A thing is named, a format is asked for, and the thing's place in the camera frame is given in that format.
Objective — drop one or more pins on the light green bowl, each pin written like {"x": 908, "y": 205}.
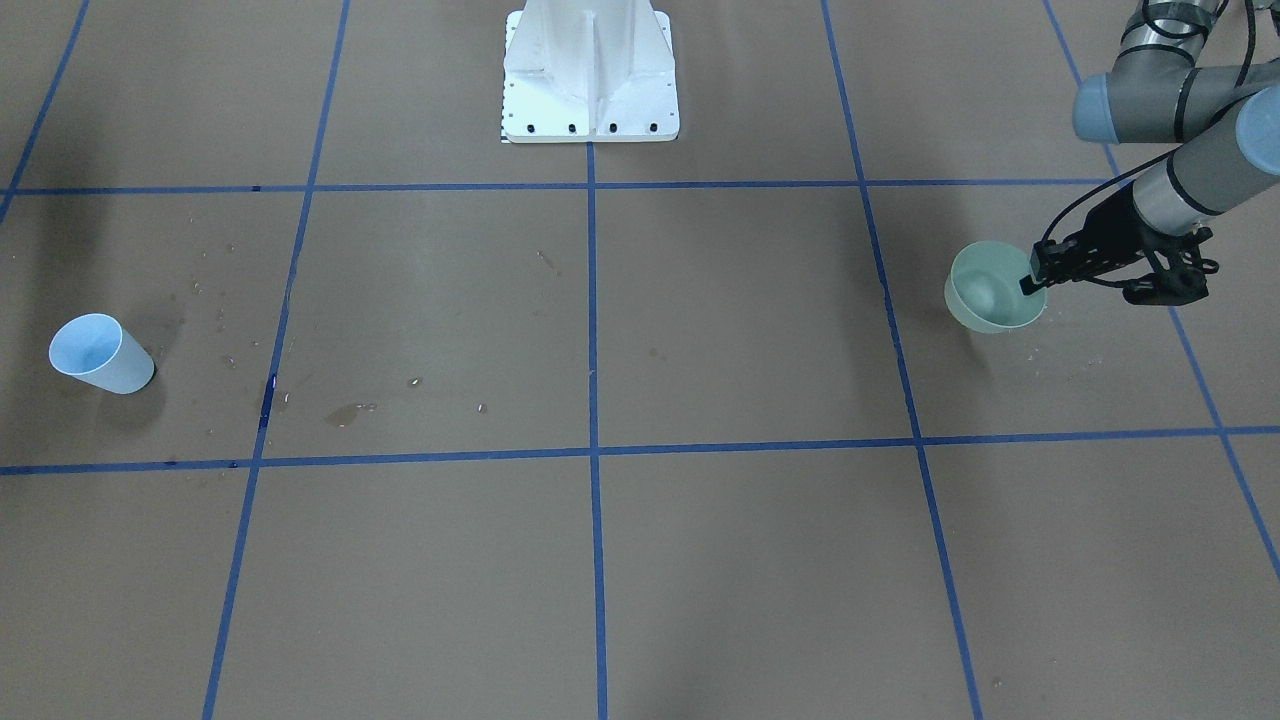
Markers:
{"x": 983, "y": 289}

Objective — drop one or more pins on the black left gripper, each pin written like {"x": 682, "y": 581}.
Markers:
{"x": 1112, "y": 232}

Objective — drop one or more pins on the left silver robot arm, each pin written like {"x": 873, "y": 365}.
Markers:
{"x": 1221, "y": 122}

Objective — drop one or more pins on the light blue plastic cup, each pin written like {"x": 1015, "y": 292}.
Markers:
{"x": 97, "y": 350}

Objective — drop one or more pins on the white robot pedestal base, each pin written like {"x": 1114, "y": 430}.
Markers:
{"x": 589, "y": 72}

